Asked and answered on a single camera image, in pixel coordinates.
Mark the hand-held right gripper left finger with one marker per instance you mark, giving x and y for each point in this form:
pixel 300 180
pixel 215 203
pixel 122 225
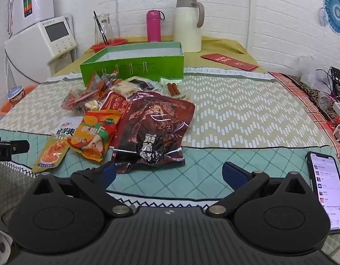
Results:
pixel 110 172

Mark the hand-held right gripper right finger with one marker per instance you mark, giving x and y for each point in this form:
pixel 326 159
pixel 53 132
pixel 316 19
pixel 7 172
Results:
pixel 233 174

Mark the orange and green snack packet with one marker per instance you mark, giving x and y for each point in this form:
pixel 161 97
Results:
pixel 92 132

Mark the yellow orange sauce packet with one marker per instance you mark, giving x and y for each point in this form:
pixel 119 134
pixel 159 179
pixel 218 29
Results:
pixel 50 154

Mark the white red-logo snack packet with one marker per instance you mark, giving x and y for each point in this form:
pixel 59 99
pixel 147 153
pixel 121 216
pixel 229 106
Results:
pixel 63 129

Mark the red snack packet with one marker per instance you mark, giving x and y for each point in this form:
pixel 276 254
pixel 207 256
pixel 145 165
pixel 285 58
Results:
pixel 114 105

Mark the large dark red snack bag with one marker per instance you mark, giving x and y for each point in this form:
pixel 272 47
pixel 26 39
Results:
pixel 156 121

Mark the clear bag of red dates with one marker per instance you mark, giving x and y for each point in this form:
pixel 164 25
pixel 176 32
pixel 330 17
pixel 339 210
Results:
pixel 79 99

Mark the clear packet of white candy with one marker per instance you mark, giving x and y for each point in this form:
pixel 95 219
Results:
pixel 125 87

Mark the clear orange-edged snack packet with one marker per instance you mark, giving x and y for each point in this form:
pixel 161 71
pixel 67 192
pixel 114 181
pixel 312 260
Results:
pixel 99 85

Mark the red sausage stick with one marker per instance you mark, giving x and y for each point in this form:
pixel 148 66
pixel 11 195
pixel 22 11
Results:
pixel 177 87
pixel 170 89

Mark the green cardboard box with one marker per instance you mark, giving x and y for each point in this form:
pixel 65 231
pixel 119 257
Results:
pixel 131 69

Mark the small jar with blue lid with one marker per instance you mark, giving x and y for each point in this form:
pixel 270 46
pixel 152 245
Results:
pixel 15 96

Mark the orange plastic stool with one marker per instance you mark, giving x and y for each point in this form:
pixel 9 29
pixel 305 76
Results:
pixel 29 89

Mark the smartphone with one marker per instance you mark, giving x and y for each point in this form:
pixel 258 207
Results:
pixel 326 187

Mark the toilet paper roll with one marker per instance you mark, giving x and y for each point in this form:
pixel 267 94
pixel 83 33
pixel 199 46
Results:
pixel 0 247

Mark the white appliance with screen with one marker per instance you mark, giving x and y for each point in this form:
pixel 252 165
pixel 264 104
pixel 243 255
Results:
pixel 34 49

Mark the red envelope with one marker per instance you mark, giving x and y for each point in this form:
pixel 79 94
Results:
pixel 228 60

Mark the clear plastic bag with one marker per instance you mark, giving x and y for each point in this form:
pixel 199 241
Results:
pixel 313 74

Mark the yellow tablecloth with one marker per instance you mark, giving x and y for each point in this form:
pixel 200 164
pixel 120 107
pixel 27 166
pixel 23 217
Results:
pixel 214 47

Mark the red plastic basket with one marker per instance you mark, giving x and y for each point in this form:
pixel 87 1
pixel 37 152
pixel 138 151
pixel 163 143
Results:
pixel 114 43

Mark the glass carafe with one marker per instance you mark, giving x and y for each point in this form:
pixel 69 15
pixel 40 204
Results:
pixel 102 29

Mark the black straws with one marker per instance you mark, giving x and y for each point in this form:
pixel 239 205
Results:
pixel 99 27

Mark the pink thermos bottle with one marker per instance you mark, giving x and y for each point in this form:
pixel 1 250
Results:
pixel 154 26

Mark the cream thermos jug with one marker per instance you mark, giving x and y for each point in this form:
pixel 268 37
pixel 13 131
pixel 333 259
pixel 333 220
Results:
pixel 186 27

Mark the white wall water purifier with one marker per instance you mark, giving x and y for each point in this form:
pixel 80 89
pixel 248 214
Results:
pixel 34 0

